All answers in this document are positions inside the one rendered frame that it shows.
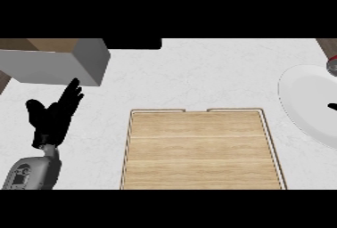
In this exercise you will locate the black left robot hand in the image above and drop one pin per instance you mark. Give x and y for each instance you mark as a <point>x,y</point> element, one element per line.
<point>52,121</point>

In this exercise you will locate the white plate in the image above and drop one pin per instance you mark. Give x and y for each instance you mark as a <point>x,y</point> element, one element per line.
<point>314,101</point>

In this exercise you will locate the grey drawer front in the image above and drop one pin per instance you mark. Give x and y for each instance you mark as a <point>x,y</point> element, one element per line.
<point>52,65</point>

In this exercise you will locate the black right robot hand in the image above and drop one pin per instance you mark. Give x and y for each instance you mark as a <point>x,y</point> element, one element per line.
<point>333,106</point>

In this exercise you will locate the pale wooden drawer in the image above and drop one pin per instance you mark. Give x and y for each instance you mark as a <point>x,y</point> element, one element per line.
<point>42,44</point>

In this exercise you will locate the pale wooden tray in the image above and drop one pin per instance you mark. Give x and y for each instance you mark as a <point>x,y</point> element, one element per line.
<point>200,148</point>

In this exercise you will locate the brown can with red rim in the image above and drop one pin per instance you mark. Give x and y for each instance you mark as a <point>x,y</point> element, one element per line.
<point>331,63</point>

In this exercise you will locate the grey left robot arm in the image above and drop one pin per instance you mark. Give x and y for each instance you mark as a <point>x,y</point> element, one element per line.
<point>30,173</point>

